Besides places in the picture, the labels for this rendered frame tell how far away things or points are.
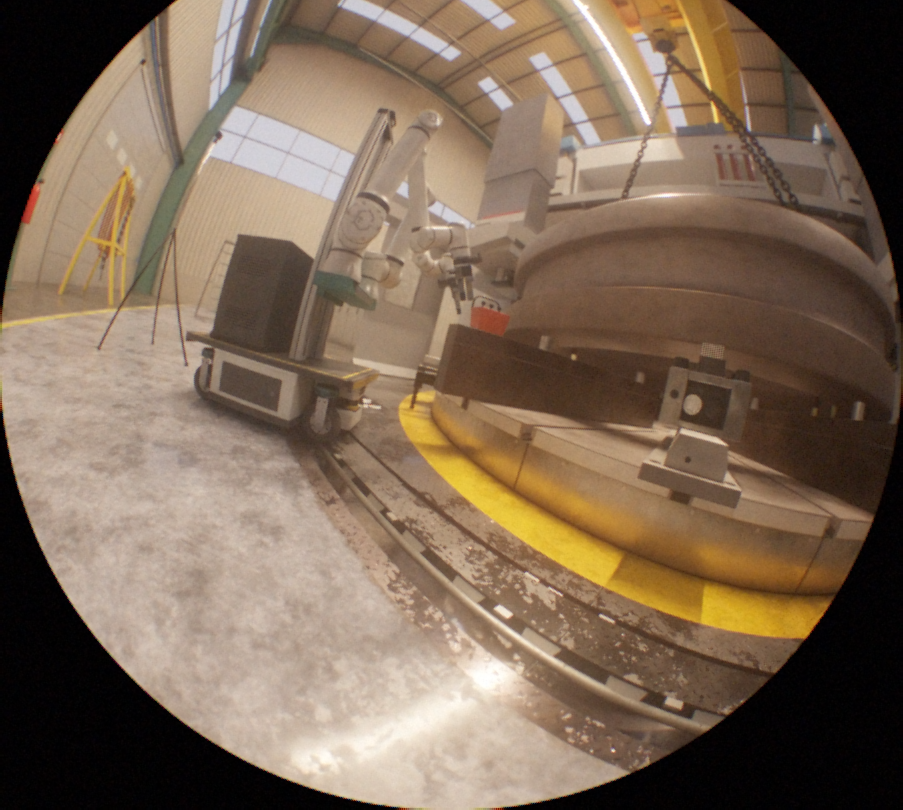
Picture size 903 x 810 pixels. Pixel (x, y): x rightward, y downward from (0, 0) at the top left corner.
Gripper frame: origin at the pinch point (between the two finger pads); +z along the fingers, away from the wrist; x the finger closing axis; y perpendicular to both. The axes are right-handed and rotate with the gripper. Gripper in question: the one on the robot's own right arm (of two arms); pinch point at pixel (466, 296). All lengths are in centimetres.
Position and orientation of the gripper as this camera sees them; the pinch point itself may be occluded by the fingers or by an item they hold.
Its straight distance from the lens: 135.5
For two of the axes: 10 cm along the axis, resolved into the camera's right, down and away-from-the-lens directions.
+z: 1.3, 9.7, 2.0
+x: 2.0, 1.8, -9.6
